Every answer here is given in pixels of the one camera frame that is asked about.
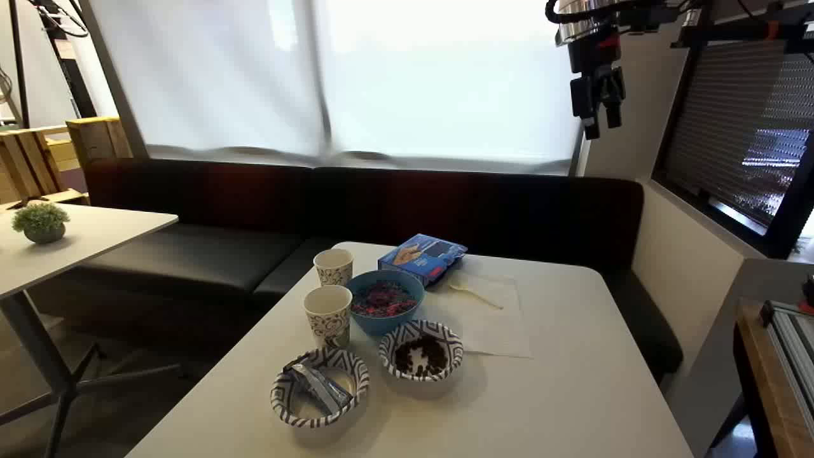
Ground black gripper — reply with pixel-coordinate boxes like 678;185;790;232
568;26;626;141

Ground blue bowl of cereal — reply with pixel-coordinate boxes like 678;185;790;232
346;269;425;337

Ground zebra paper bowl dark contents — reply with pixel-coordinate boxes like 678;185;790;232
379;320;466;385

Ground far patterned coffee cup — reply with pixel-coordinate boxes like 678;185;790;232
312;249;353;285

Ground patterned coffee cup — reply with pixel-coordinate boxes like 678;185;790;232
304;285;353;347
312;249;353;285

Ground near patterned coffee cup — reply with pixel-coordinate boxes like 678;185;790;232
304;285;353;347

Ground blue snack box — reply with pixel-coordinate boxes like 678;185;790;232
377;234;468;285

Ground white paper napkin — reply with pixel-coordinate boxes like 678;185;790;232
425;273;532;358

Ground white main table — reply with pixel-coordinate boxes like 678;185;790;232
128;254;692;458

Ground wooden side cabinet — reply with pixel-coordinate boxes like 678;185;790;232
733;300;814;458

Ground dark bench sofa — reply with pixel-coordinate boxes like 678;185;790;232
31;157;687;385

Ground small potted green plant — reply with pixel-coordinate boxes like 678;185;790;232
13;202;69;244

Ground wooden crate shelf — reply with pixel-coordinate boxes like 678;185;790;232
0;117;131;209

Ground white side table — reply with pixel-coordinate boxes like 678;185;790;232
0;203;181;458

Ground wall monitor screen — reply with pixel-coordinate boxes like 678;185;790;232
657;42;814;257

